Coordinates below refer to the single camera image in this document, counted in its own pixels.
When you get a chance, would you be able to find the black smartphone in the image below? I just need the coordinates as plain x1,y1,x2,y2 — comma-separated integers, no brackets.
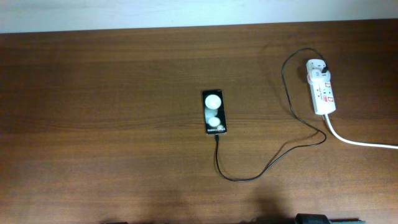
201,90,228,135

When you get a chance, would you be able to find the black charging cable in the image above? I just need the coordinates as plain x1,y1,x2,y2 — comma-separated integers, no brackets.
214,47,328,183

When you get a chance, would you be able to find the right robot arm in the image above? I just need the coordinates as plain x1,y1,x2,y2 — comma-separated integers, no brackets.
295,213,330,224

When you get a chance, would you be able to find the white usb charger adapter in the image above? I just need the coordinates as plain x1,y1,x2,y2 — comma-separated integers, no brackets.
307,69,331,85

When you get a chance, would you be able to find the black usb plug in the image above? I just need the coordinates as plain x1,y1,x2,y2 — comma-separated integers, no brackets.
322,65,328,73

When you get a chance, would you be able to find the white power strip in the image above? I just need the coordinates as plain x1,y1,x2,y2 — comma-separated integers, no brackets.
306,59,336,115

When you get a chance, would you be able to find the white power strip cord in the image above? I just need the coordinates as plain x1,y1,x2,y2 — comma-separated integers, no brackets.
322,113,398,150

